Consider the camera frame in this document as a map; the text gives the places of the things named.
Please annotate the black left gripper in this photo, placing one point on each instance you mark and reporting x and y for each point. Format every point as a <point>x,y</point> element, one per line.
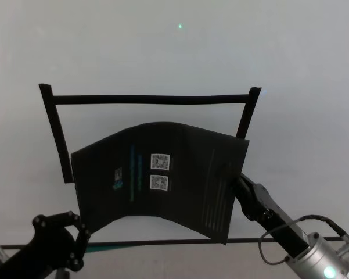
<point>55,241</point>

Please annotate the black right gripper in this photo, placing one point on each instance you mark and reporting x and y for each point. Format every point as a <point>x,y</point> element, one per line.
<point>281,223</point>

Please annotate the black printed tote bag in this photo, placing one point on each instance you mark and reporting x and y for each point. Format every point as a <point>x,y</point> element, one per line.
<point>191,180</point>

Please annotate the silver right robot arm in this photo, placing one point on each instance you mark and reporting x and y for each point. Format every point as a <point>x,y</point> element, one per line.
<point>316,253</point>

